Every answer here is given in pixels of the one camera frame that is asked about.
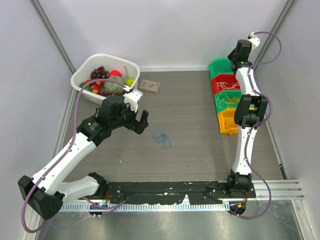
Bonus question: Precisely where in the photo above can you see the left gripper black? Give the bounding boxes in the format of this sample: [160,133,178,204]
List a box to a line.
[110,99,149,134]

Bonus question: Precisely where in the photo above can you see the white wire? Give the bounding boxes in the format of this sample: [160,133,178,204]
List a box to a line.
[216,81,241,91]

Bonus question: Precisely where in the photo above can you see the blue wire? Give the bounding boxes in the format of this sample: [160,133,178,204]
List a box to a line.
[152,128,173,150]

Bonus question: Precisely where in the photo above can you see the yellow wire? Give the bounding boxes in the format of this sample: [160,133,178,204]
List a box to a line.
[216,92,242,110]

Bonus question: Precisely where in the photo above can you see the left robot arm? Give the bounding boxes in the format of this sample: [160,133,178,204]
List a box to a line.
[18,89,149,220]

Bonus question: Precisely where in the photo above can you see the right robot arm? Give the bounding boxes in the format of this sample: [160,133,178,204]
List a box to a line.
[225,39,268,198]

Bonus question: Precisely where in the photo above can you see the far green storage bin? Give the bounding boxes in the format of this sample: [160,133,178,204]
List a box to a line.
[208,58,233,79]

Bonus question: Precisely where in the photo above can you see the green storage bin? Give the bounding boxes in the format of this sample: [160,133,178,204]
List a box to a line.
[214,90,242,113]
[208,58,233,79]

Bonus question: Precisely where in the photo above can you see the red storage bin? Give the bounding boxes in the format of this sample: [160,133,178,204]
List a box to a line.
[211,74,241,95]

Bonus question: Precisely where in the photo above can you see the red playing card box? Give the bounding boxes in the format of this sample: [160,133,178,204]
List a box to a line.
[139,79,160,94]

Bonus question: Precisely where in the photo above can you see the lime green fruit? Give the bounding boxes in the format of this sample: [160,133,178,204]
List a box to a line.
[126,78,135,88]

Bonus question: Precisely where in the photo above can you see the near green storage bin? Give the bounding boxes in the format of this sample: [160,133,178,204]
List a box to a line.
[214,90,242,113]

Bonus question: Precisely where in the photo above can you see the green round melon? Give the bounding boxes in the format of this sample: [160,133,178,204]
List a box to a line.
[104,76,126,94]

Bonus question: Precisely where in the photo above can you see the white plastic basket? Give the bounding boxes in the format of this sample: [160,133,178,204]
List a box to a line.
[70,53,140,105]

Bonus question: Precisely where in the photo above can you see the red pink fruit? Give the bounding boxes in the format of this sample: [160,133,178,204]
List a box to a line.
[109,70,122,77]

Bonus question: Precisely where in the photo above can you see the red strawberries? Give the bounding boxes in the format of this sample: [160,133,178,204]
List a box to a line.
[85,81,105,95]

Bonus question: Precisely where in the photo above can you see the green avocado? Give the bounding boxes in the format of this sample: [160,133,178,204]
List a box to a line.
[79,82,92,92]

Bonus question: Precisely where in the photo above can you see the dark red grape bunch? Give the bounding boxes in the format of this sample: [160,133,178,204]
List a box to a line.
[90,66,110,80]

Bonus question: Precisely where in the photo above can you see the yellow storage bin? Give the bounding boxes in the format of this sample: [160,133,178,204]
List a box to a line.
[217,108,238,135]

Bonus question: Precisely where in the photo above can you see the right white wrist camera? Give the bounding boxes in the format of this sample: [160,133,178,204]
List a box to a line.
[247,32,261,51]

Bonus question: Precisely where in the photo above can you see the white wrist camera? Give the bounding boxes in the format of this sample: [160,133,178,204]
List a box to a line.
[123,85,143,113]
[247,32,261,51]

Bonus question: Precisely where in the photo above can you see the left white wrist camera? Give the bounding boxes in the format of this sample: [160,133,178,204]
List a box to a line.
[123,85,143,113]

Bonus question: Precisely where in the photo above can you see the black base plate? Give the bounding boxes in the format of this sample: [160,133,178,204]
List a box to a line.
[77,181,257,205]

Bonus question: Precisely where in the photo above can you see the white slotted cable duct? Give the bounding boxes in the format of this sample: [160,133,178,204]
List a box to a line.
[60,201,230,214]

